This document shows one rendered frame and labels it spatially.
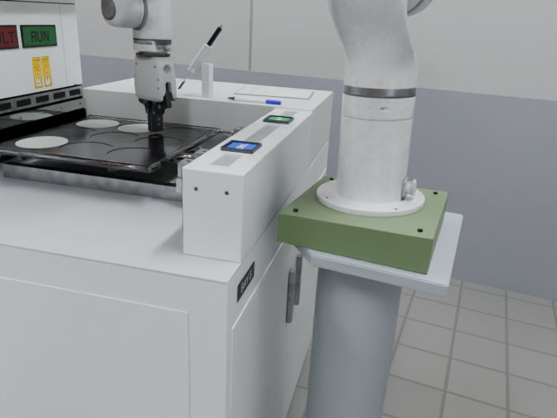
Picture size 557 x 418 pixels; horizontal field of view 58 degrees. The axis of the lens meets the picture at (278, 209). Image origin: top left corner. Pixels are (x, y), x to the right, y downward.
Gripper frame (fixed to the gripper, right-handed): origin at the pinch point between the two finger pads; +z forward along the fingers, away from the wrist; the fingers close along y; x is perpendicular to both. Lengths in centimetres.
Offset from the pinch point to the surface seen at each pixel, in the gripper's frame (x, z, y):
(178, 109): -11.8, -0.8, 5.8
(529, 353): -118, 92, -73
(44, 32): 11.6, -18.2, 24.9
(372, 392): -1, 42, -63
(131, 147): 12.2, 2.4, -7.7
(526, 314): -147, 92, -64
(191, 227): 26, 6, -42
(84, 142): 17.1, 2.5, 2.1
